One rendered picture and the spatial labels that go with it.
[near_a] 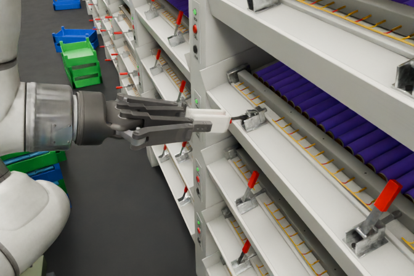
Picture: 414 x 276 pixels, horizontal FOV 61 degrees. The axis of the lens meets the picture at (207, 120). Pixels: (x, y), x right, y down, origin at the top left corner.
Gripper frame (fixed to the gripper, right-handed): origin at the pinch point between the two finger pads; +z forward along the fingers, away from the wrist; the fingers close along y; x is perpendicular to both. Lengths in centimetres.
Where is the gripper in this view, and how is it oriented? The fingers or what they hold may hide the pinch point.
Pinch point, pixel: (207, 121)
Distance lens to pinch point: 56.7
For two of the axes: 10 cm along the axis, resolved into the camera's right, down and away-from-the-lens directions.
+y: 3.8, 5.0, -7.8
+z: 9.0, 0.2, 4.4
